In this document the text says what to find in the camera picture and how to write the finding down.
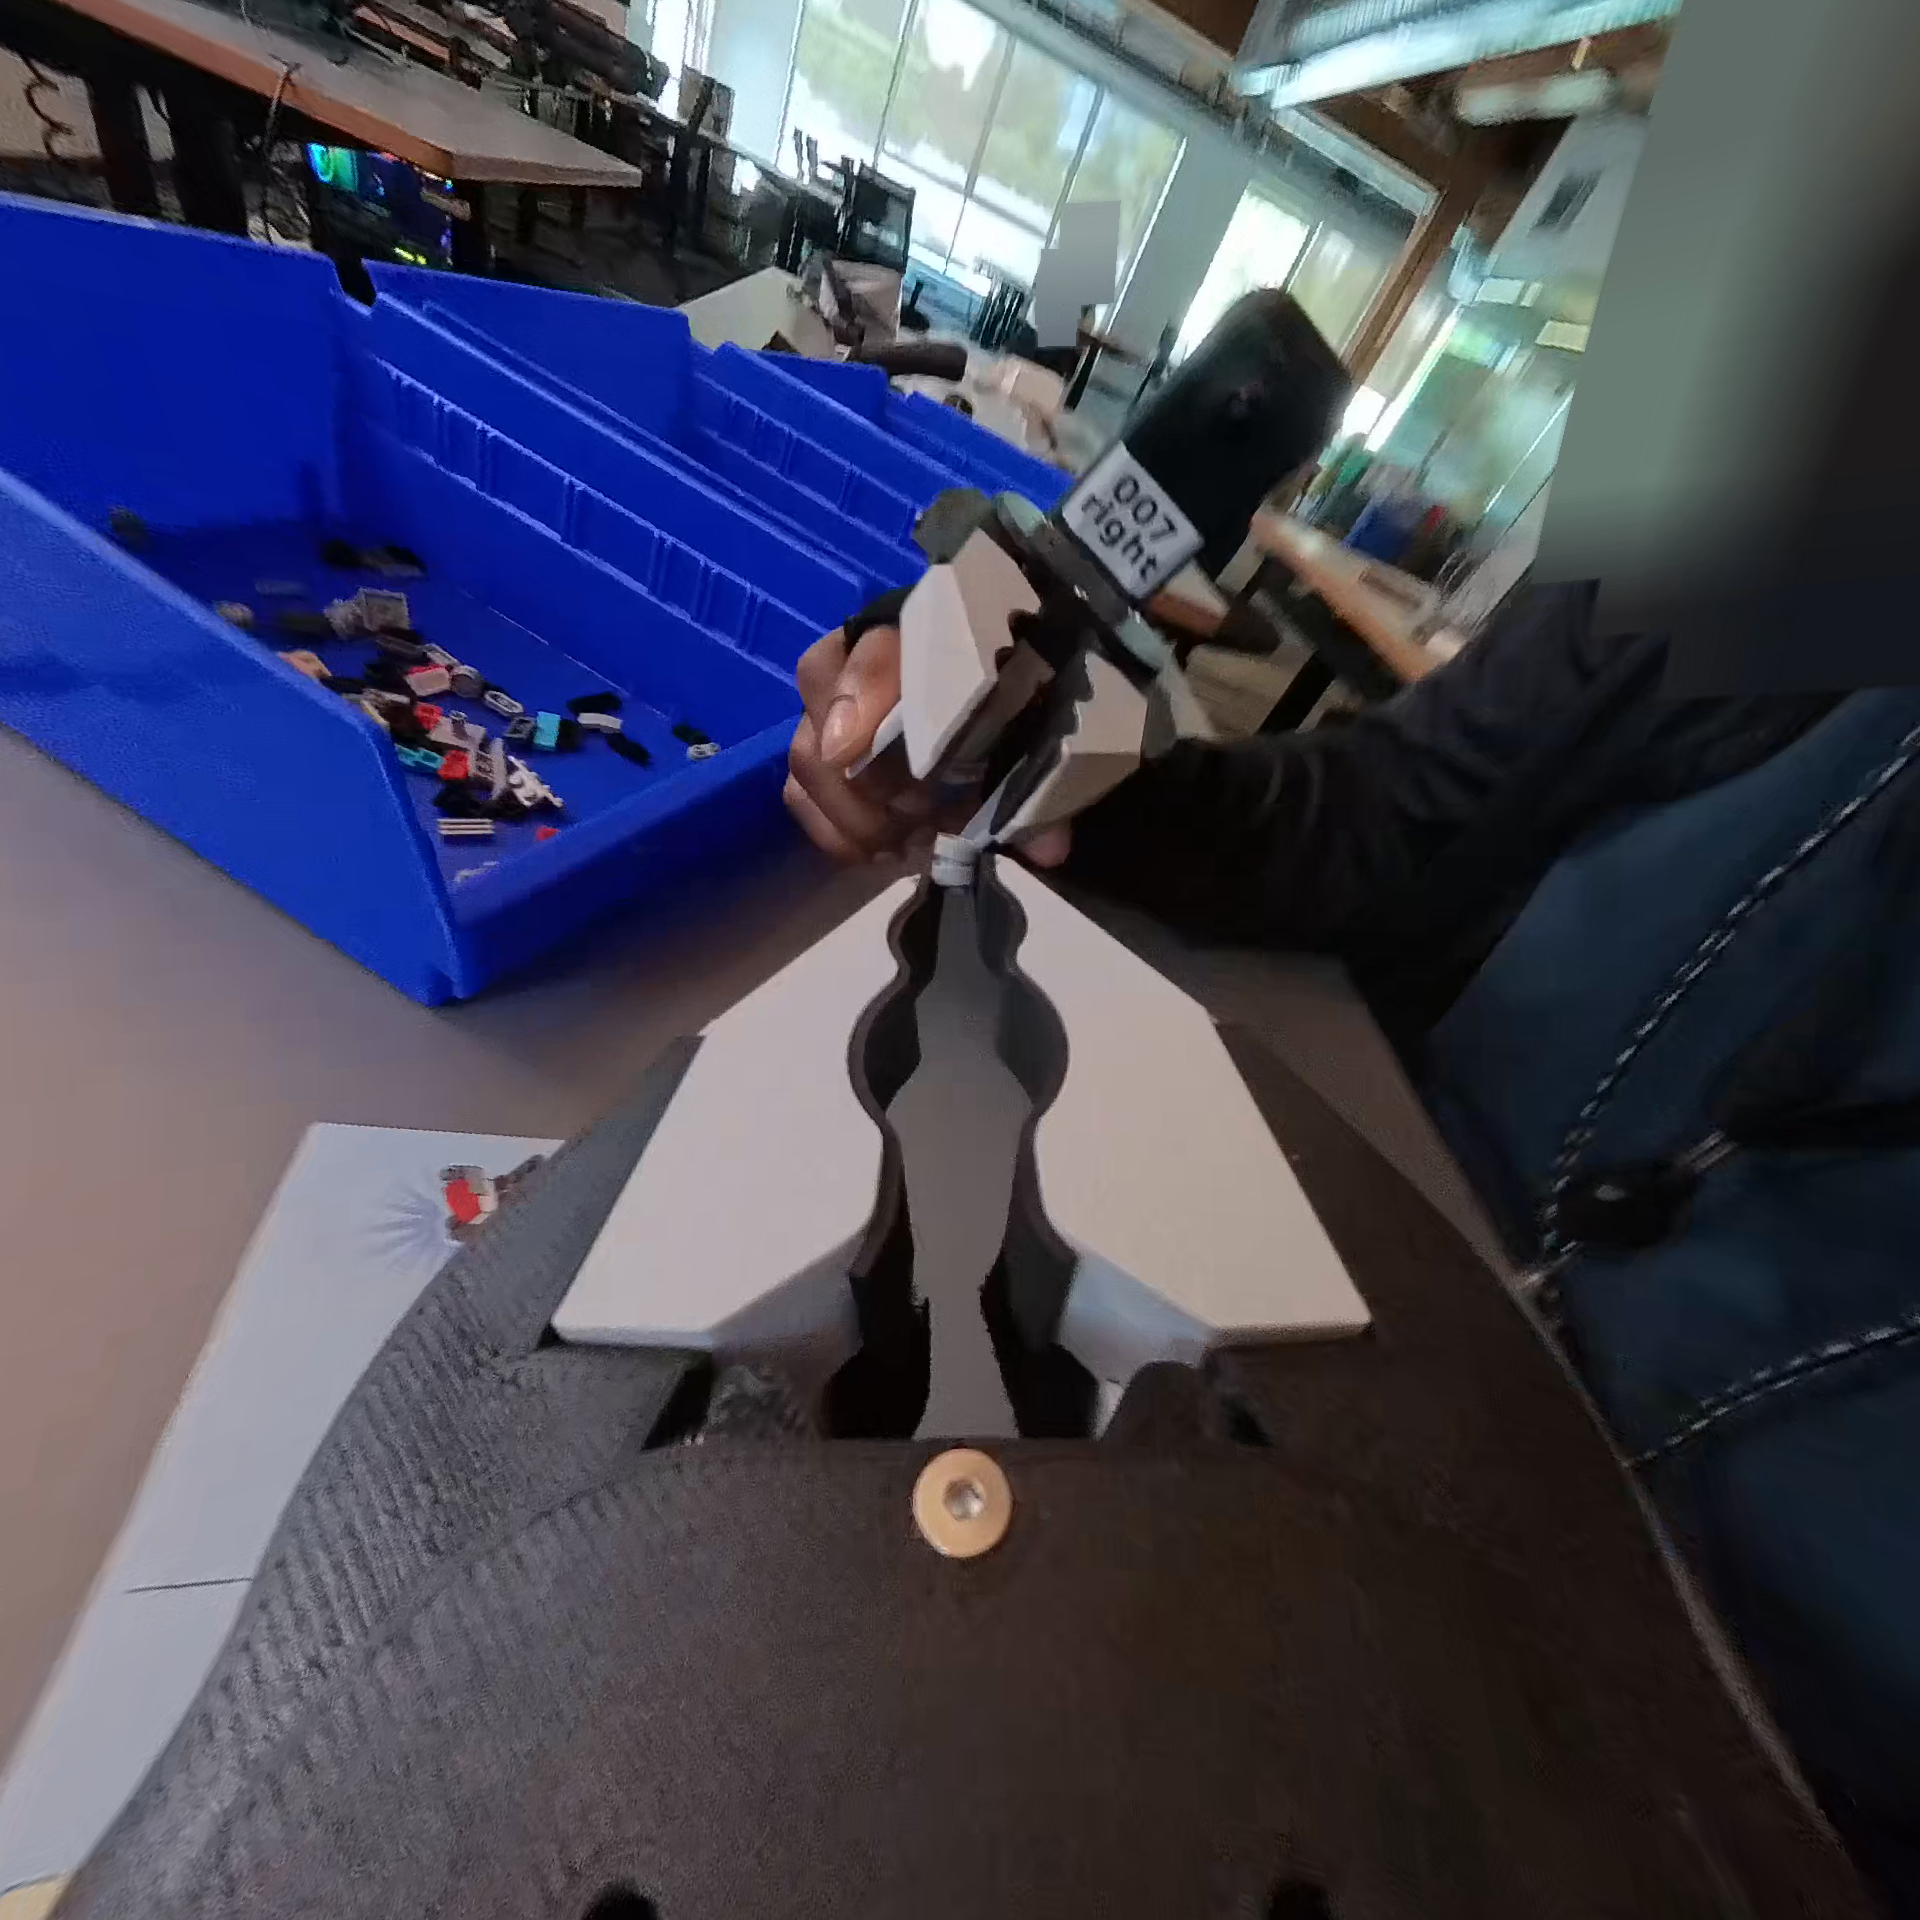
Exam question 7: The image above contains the equipment workbench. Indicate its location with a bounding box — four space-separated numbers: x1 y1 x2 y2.
0 0 645 275

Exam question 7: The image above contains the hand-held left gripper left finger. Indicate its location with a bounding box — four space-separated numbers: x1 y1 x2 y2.
553 880 939 1433

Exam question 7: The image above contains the person's right forearm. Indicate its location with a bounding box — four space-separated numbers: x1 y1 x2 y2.
1052 602 1606 970

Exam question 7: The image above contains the pile of loose bricks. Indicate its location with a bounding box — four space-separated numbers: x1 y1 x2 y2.
103 506 725 847

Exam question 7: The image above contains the person's black jacket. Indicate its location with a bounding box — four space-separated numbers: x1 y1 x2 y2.
1411 576 1868 1051

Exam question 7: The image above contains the person's right hand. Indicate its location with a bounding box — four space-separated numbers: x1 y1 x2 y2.
784 622 1076 876

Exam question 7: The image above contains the black white drawstring cord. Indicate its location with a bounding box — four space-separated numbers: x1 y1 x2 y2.
1552 732 1920 1255
1626 1326 1920 1470

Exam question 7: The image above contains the grey work desk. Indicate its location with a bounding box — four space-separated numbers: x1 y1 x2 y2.
0 718 1517 1920

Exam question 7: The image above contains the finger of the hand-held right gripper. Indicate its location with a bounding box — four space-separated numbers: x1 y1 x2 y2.
992 662 1186 857
894 558 1040 784

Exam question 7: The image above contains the toy building instruction booklet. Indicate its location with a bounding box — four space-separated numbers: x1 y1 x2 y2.
0 1119 569 1868

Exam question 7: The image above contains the person's navy hoodie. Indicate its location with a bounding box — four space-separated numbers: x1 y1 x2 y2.
1417 687 1920 1879

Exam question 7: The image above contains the rainbow-lit computer tower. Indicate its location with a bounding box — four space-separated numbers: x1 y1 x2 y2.
304 142 461 275

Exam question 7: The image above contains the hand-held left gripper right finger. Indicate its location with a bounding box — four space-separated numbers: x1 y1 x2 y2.
978 876 1373 1431

